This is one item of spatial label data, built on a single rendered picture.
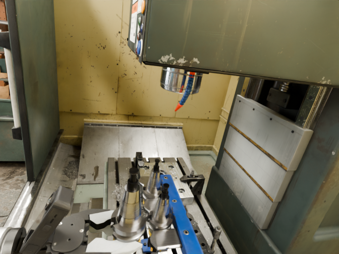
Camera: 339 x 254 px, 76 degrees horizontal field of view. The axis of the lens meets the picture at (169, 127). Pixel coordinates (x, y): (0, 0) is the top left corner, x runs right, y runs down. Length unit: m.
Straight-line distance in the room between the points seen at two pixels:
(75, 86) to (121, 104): 0.38
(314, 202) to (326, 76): 0.48
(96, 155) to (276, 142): 1.28
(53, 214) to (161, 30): 0.39
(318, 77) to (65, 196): 0.68
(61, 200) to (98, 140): 1.52
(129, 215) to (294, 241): 0.84
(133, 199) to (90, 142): 1.51
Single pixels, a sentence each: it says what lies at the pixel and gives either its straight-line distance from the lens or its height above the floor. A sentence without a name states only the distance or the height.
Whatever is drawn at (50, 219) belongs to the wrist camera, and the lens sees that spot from 0.39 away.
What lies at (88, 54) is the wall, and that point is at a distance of 1.83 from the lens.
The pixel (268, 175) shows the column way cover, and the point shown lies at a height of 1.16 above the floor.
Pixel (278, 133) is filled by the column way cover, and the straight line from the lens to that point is 1.02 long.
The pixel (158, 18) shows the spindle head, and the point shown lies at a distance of 0.49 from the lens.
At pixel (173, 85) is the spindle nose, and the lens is 0.79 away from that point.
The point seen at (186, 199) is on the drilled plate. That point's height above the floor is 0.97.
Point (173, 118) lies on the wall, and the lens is 2.04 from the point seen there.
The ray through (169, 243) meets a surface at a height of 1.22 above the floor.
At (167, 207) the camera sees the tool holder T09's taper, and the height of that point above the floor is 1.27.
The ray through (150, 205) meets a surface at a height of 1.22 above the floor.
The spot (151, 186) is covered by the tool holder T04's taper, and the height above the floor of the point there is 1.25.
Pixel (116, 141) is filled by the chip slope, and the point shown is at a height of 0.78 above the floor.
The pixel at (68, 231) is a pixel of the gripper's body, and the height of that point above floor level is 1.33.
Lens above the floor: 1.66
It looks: 23 degrees down
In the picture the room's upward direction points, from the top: 9 degrees clockwise
